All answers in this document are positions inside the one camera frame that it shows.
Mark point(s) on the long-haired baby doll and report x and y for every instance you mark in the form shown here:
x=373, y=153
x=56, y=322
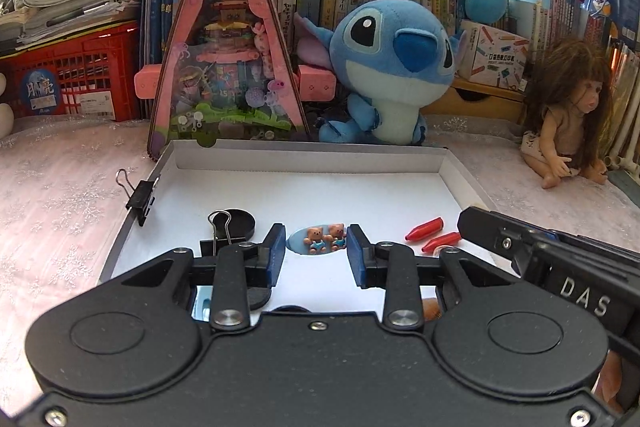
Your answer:
x=570, y=107

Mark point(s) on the red plastic crate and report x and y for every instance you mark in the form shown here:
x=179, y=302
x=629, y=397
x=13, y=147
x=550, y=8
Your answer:
x=75, y=67

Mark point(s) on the row of shiny picture books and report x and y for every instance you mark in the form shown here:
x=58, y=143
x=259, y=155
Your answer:
x=625, y=97

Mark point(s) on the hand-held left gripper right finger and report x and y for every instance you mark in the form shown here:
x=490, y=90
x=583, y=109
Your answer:
x=357, y=257

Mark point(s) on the black round lid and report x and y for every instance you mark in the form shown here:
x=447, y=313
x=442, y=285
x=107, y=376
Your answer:
x=242, y=222

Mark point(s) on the blue hair clip with bears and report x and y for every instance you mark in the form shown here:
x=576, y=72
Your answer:
x=315, y=237

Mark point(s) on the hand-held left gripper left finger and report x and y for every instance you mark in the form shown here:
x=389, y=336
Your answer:
x=274, y=254

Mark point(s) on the blue big-eared alien plush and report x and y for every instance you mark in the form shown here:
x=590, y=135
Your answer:
x=390, y=57

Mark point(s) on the wooden drawer unit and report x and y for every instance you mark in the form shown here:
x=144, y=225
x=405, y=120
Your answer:
x=465, y=102

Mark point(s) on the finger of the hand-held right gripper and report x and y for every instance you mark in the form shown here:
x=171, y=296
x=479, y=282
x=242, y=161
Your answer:
x=492, y=232

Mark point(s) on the printed cardboard box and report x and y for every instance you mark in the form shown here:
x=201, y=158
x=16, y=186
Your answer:
x=492, y=57

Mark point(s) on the pink snowflake tablecloth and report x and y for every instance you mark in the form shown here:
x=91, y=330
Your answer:
x=60, y=207

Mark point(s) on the white cardboard box tray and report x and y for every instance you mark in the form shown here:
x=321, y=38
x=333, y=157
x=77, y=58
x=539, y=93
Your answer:
x=310, y=187

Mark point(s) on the black binder clip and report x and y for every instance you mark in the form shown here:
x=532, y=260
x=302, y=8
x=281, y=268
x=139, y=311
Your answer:
x=142, y=199
x=210, y=249

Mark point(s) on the pink triangular toy house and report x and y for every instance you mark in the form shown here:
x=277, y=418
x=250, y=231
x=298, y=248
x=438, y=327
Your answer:
x=225, y=57

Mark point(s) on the dark teal mat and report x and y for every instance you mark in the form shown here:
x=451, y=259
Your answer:
x=627, y=182

